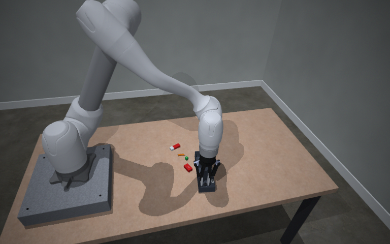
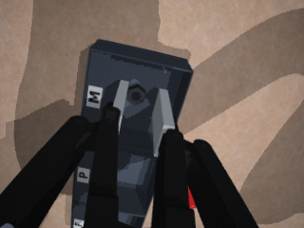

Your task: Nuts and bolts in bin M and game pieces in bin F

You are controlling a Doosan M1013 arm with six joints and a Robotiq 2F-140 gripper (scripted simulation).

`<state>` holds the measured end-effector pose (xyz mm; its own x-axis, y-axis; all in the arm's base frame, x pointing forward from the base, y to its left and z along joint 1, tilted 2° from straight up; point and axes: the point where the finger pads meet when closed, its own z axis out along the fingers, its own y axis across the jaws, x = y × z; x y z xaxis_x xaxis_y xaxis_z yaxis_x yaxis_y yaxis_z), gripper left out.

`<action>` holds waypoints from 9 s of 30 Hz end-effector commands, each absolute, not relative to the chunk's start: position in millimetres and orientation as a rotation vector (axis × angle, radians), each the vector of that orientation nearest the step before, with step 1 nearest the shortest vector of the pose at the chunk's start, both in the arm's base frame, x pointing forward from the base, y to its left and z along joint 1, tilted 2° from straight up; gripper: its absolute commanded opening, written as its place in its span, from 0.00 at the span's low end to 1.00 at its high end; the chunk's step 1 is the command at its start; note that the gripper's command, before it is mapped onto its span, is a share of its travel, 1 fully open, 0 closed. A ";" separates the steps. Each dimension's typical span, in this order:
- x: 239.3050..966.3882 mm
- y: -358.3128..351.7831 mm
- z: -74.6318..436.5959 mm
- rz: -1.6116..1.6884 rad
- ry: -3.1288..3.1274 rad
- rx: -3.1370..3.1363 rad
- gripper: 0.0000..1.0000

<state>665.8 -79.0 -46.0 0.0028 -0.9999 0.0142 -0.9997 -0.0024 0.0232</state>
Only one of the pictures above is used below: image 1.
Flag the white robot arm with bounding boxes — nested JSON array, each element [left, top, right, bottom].
[[42, 0, 223, 189]]

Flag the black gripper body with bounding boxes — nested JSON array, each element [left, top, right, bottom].
[[199, 155, 216, 167]]

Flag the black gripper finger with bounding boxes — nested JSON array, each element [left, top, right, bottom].
[[207, 160, 220, 186], [194, 160, 206, 186]]

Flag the dark grey three-compartment bin rack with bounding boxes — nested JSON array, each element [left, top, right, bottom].
[[194, 151, 215, 193]]

